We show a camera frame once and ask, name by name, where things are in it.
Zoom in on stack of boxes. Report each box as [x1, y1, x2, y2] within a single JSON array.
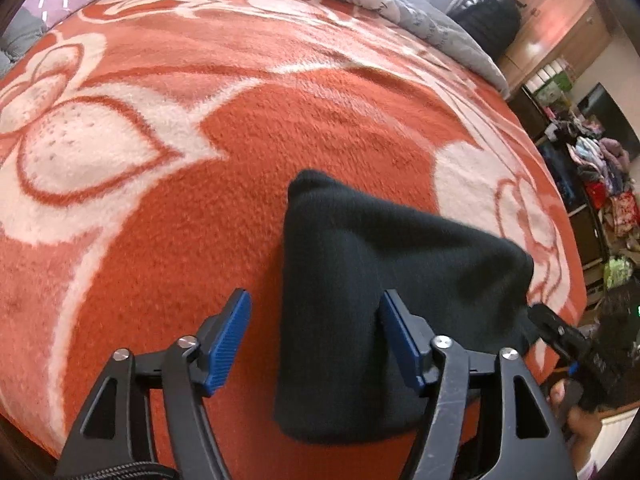
[[525, 57, 576, 106]]

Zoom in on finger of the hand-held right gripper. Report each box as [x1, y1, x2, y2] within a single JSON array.
[[527, 302, 592, 362]]

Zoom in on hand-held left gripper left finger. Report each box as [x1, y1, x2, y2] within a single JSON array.
[[55, 287, 253, 480]]

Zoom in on dark television cabinet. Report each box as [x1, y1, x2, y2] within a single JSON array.
[[510, 87, 606, 271]]

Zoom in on orange floral blanket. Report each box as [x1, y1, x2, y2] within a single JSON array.
[[0, 0, 588, 461]]

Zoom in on black pants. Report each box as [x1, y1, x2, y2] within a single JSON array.
[[272, 169, 536, 446]]

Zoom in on green bag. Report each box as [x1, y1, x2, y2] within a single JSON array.
[[605, 257, 636, 288]]

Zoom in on grey ribbed cushion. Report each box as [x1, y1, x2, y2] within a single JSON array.
[[0, 12, 48, 73]]

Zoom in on black padded jacket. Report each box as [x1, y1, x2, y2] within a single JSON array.
[[457, 0, 521, 58]]

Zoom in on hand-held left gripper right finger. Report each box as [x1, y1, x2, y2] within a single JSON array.
[[379, 289, 576, 480]]

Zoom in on wooden wardrobe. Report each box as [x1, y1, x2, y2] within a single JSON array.
[[500, 0, 613, 91]]

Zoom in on black braided cable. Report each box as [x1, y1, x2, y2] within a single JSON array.
[[55, 462, 176, 480]]

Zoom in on pile of clothes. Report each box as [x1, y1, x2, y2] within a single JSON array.
[[545, 115, 640, 251]]

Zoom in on black television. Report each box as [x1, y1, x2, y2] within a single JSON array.
[[577, 82, 640, 146]]

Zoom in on grey floral quilt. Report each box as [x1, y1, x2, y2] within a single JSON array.
[[102, 0, 511, 98]]

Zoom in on person's right hand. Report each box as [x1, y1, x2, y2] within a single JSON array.
[[547, 377, 606, 480]]

